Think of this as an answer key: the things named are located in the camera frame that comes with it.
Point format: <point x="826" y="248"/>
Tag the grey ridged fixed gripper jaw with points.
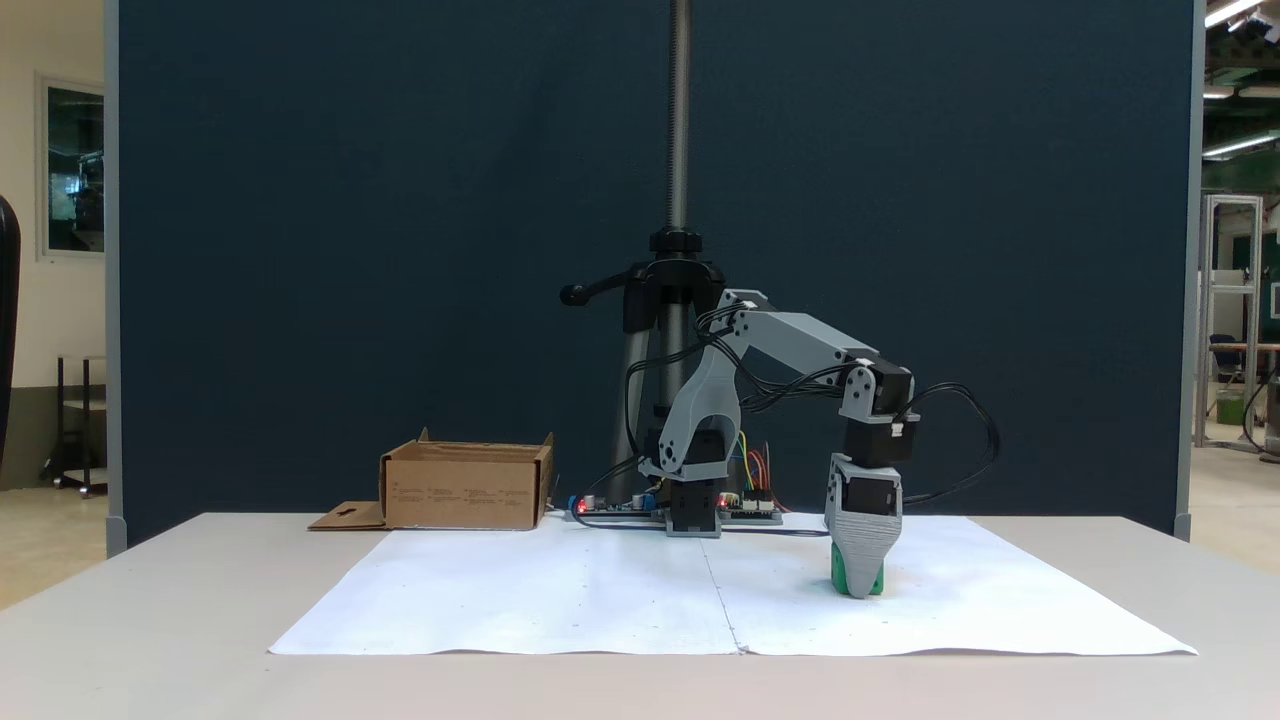
<point x="865" y="550"/>

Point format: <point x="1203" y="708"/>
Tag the green die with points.
<point x="838" y="575"/>

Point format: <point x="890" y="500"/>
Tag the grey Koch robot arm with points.
<point x="800" y="340"/>

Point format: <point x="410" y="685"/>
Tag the green bin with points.
<point x="1231" y="408"/>

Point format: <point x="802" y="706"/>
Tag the green controller circuit board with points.
<point x="765" y="513"/>

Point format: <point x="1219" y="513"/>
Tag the blue power circuit board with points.
<point x="610" y="510"/>

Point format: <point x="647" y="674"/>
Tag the white paper sheet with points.
<point x="560" y="600"/>

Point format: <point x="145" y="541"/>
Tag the blue office chair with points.
<point x="1225" y="350"/>

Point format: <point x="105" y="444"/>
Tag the brown cardboard box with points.
<point x="460" y="490"/>

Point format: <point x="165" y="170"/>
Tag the black tripod with metal pole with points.
<point x="680" y="120"/>

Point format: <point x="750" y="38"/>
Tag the ceiling tube light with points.
<point x="1218" y="92"/>
<point x="1230" y="12"/>
<point x="1240" y="145"/>

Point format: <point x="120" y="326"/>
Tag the dark blue partition panel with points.
<point x="350" y="250"/>

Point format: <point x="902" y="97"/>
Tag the black shelf cart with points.
<point x="60" y="420"/>

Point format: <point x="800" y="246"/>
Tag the black chair back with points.
<point x="7" y="300"/>

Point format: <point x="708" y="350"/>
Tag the aluminium profile frame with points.
<point x="1232" y="199"/>

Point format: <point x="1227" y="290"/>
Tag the framed wall window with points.
<point x="75" y="170"/>

